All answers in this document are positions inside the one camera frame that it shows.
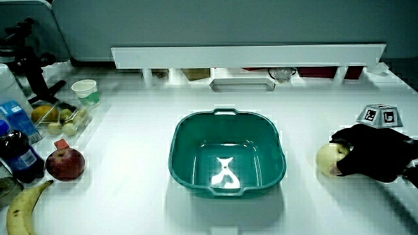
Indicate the person's right hand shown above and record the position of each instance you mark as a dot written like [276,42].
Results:
[375,153]

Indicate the yellow-green apple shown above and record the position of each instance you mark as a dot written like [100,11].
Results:
[326,158]

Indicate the white desk shelf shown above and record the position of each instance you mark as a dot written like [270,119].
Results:
[245,56]

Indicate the white desk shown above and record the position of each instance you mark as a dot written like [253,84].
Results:
[130,196]

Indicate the dark red box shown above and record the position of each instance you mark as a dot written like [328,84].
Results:
[315,72]

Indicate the clear glass jar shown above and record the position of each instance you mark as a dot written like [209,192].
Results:
[282,73]

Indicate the green plastic basin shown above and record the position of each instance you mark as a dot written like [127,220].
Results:
[183,147]

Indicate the brown cardboard box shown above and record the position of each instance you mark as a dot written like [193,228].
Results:
[196,73]

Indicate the large grey partition panel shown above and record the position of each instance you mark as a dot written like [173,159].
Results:
[228,23]

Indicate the clear plastic fruit box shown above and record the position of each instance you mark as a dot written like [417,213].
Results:
[83,125]

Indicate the white green paper cup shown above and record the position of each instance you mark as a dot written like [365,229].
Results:
[85,93]

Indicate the small pale green fruit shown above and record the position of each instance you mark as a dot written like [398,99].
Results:
[65,114]
[54,128]
[80,115]
[69,129]

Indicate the red apple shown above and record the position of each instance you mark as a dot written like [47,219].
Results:
[65,164]

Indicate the small red tag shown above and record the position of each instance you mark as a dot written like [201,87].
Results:
[61,144]

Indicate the orange mango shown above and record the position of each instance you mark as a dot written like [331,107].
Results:
[44,114]

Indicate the dark cola bottle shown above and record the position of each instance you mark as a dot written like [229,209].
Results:
[19,160]

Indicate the blue drink carton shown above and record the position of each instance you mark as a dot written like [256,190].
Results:
[18,119]

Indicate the yellow banana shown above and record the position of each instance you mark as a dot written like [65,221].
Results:
[20,212]

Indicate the grey metal bowl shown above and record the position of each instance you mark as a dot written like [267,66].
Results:
[8,191]

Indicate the small grey partition panel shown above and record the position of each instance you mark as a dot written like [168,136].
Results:
[23,13]

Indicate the black camera tripod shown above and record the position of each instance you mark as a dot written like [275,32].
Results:
[34,78]

